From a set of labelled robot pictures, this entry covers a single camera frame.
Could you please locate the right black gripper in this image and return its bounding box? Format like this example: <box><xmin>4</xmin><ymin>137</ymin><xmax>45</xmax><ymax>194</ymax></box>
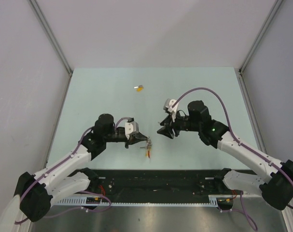
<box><xmin>157</xmin><ymin>109</ymin><xmax>201</xmax><ymax>139</ymax></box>

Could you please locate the metal key organizer red handle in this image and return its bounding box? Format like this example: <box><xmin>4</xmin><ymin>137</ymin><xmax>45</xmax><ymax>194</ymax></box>
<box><xmin>141</xmin><ymin>137</ymin><xmax>153</xmax><ymax>159</ymax></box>

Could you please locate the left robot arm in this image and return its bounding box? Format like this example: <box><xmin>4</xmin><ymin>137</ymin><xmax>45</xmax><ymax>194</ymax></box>
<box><xmin>14</xmin><ymin>114</ymin><xmax>148</xmax><ymax>222</ymax></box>

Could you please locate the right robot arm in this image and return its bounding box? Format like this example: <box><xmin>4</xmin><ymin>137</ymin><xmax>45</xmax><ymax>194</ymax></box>
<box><xmin>157</xmin><ymin>99</ymin><xmax>293</xmax><ymax>210</ymax></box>

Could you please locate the key with yellow tag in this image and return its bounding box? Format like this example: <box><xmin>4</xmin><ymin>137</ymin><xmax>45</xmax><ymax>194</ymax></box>
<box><xmin>134</xmin><ymin>85</ymin><xmax>144</xmax><ymax>92</ymax></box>

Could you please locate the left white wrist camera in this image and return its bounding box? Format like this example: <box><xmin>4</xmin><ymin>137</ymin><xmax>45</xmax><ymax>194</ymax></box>
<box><xmin>125</xmin><ymin>121</ymin><xmax>139</xmax><ymax>140</ymax></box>

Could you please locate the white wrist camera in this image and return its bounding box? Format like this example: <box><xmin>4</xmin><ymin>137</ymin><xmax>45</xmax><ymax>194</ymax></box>
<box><xmin>125</xmin><ymin>121</ymin><xmax>139</xmax><ymax>140</ymax></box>
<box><xmin>163</xmin><ymin>99</ymin><xmax>179</xmax><ymax>122</ymax></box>

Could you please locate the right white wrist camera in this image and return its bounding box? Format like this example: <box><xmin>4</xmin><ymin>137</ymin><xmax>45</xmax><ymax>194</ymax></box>
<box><xmin>163</xmin><ymin>99</ymin><xmax>179</xmax><ymax>122</ymax></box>

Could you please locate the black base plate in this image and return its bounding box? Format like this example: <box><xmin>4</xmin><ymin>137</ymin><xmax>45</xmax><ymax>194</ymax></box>
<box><xmin>71</xmin><ymin>168</ymin><xmax>245</xmax><ymax>203</ymax></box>

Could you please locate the white slotted cable duct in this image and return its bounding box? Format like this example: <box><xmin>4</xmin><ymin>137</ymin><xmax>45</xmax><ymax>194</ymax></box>
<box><xmin>55</xmin><ymin>195</ymin><xmax>224</xmax><ymax>207</ymax></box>

